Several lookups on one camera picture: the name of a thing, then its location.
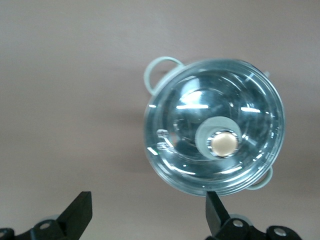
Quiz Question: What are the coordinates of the glass lid with beige knob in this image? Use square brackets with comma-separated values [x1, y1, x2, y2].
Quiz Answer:
[143, 57, 286, 198]

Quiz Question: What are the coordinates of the brown table cover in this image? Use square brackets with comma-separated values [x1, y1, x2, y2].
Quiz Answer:
[0, 0, 320, 240]

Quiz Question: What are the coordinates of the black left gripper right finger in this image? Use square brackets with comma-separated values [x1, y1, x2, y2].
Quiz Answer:
[205, 191, 301, 240]

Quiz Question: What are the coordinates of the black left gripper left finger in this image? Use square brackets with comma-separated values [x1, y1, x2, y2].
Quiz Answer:
[0, 191, 93, 240]

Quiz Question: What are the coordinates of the metal pot with loop handles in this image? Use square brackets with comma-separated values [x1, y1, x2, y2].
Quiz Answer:
[142, 56, 286, 198]

